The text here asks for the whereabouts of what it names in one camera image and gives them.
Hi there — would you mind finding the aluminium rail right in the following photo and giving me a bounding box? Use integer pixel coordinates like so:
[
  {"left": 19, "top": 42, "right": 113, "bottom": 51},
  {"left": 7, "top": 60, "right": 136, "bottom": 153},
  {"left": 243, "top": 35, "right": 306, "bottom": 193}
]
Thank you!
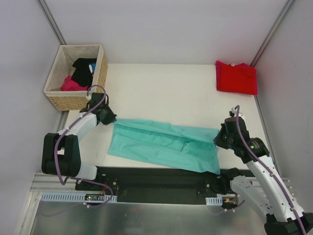
[{"left": 282, "top": 178, "right": 294, "bottom": 196}]

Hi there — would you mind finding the aluminium rail left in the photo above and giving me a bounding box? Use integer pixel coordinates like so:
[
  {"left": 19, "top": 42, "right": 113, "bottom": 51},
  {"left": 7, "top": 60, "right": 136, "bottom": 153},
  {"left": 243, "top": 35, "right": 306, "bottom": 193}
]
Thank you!
[{"left": 31, "top": 173, "right": 76, "bottom": 191}]

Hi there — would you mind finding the right white cable duct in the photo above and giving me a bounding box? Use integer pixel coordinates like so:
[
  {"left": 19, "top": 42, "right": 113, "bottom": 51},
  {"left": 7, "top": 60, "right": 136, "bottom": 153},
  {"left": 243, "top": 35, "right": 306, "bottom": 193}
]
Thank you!
[{"left": 205, "top": 196, "right": 223, "bottom": 206}]

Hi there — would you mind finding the white cable duct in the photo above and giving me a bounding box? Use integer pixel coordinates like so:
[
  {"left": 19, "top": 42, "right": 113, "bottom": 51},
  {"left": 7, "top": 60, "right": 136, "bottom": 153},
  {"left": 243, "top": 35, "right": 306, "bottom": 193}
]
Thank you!
[
  {"left": 205, "top": 196, "right": 223, "bottom": 206},
  {"left": 41, "top": 192, "right": 117, "bottom": 203}
]

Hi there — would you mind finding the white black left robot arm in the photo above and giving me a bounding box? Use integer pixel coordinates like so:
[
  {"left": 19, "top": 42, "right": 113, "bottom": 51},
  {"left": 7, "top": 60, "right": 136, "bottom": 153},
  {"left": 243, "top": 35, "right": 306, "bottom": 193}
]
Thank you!
[{"left": 41, "top": 93, "right": 116, "bottom": 190}]

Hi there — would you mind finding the magenta t shirt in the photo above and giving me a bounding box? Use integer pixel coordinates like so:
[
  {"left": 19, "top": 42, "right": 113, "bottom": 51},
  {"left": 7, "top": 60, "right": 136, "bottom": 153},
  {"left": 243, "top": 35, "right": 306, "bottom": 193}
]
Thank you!
[{"left": 60, "top": 75, "right": 88, "bottom": 92}]

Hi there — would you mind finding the black t shirt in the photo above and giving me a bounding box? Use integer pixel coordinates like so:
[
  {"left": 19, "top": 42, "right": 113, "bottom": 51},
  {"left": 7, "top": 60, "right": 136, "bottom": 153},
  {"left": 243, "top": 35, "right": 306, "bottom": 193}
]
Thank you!
[{"left": 71, "top": 58, "right": 97, "bottom": 91}]

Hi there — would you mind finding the woven wicker basket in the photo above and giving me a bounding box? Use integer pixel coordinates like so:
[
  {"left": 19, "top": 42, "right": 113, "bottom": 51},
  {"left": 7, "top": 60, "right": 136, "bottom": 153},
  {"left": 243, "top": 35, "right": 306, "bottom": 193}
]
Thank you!
[{"left": 44, "top": 44, "right": 108, "bottom": 111}]

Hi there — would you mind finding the teal t shirt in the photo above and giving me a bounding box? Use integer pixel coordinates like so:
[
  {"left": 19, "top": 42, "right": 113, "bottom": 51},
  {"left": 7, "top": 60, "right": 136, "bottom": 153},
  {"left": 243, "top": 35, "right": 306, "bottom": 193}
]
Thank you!
[{"left": 108, "top": 119, "right": 220, "bottom": 174}]

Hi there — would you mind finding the left aluminium frame post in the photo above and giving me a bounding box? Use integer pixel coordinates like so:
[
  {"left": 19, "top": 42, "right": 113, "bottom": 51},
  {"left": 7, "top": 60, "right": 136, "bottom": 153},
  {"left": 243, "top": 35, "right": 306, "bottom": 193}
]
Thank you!
[{"left": 37, "top": 0, "right": 67, "bottom": 45}]

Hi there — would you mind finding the aluminium frame post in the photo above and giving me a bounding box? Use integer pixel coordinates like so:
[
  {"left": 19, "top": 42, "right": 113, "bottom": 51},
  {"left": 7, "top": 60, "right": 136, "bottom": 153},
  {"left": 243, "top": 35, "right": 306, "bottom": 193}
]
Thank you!
[
  {"left": 250, "top": 0, "right": 297, "bottom": 67},
  {"left": 37, "top": 0, "right": 67, "bottom": 45}
]

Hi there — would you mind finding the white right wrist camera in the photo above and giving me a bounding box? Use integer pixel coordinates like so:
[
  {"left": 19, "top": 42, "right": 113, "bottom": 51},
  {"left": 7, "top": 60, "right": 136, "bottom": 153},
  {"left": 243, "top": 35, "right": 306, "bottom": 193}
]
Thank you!
[{"left": 229, "top": 110, "right": 246, "bottom": 120}]

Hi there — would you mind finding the red t shirt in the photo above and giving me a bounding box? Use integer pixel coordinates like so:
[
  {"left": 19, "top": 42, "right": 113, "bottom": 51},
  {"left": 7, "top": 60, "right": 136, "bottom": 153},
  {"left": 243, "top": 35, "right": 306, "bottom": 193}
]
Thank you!
[{"left": 215, "top": 61, "right": 258, "bottom": 95}]

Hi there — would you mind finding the right aluminium frame post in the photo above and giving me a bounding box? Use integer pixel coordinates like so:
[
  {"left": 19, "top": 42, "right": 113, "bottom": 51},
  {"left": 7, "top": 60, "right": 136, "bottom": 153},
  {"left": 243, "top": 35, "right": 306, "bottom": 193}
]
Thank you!
[{"left": 250, "top": 0, "right": 297, "bottom": 67}]

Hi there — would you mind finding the aluminium rail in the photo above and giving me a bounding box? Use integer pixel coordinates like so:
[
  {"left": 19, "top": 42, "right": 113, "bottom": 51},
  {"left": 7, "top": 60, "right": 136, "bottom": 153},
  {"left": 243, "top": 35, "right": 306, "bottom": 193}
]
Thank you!
[
  {"left": 31, "top": 173, "right": 76, "bottom": 191},
  {"left": 282, "top": 178, "right": 294, "bottom": 196}
]

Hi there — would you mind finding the left white cable duct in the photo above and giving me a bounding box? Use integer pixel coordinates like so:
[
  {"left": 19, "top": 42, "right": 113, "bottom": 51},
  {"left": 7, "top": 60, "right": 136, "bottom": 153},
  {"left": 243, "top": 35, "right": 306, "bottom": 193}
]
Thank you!
[{"left": 41, "top": 192, "right": 117, "bottom": 203}]

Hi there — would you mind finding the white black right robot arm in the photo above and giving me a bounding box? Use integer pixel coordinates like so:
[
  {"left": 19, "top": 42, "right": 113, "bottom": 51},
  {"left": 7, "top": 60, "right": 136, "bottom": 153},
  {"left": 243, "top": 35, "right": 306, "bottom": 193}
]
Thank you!
[{"left": 210, "top": 117, "right": 313, "bottom": 235}]

